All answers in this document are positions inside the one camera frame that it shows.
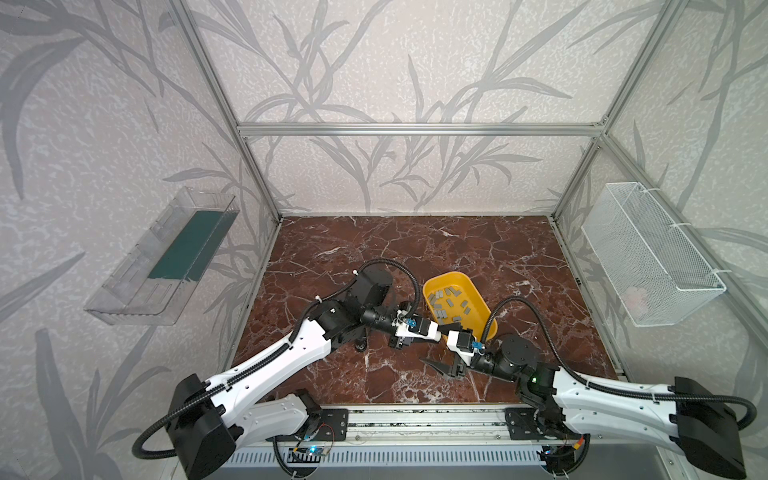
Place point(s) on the grey slotted cable duct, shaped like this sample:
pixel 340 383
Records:
pixel 392 456

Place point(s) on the white wire mesh basket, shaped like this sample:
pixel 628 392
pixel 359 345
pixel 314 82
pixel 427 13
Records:
pixel 638 244

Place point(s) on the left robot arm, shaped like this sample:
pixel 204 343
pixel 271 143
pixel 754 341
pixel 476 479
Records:
pixel 209 420

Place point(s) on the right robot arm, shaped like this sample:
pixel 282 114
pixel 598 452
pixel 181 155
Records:
pixel 683 417

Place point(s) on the small green circuit board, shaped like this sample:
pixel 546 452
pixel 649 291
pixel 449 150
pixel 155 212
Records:
pixel 312 453

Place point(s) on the clear plastic wall shelf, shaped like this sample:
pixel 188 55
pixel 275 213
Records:
pixel 152 285

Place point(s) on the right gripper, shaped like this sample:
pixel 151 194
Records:
pixel 458 362

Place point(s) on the yellow plastic tray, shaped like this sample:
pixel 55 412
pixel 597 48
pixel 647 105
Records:
pixel 438 296

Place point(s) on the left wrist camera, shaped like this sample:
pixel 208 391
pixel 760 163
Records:
pixel 415 330

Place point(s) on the aluminium front rail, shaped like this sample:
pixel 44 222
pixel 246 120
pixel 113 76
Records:
pixel 422 424

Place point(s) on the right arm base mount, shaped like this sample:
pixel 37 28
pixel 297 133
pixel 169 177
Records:
pixel 522 424

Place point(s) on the pink object in basket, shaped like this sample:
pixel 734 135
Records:
pixel 636 301

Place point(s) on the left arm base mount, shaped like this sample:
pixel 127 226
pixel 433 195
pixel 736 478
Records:
pixel 328 425

